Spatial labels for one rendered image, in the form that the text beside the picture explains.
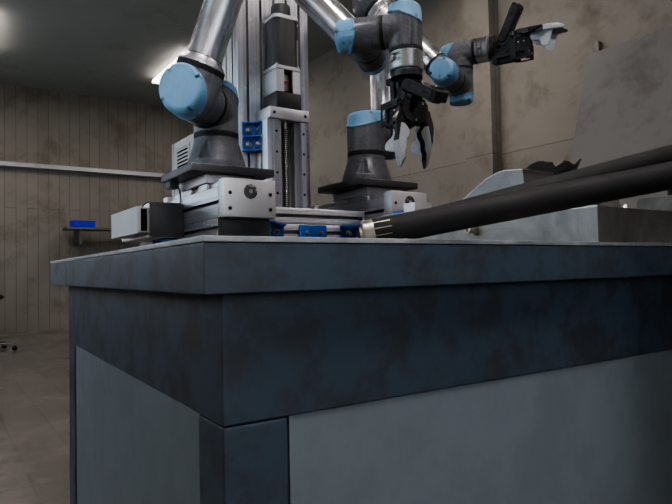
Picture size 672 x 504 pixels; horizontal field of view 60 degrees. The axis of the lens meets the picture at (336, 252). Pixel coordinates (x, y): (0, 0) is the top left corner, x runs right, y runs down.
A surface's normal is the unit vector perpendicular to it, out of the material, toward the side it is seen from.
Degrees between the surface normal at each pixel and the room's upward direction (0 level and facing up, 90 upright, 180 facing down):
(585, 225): 90
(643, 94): 72
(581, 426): 90
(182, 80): 97
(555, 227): 90
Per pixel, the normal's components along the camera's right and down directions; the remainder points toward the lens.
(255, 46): 0.57, -0.04
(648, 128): -0.79, -0.31
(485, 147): -0.82, 0.00
